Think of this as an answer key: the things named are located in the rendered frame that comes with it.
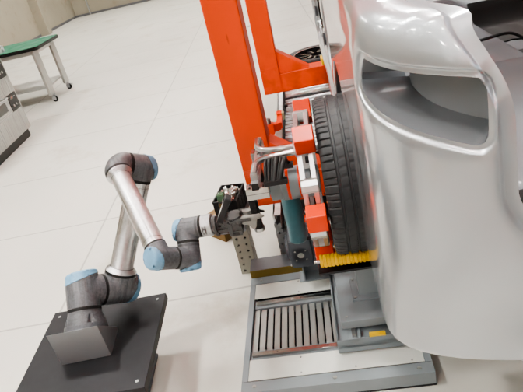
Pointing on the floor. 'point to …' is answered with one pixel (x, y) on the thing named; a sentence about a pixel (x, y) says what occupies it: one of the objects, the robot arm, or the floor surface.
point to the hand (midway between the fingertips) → (260, 211)
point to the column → (244, 250)
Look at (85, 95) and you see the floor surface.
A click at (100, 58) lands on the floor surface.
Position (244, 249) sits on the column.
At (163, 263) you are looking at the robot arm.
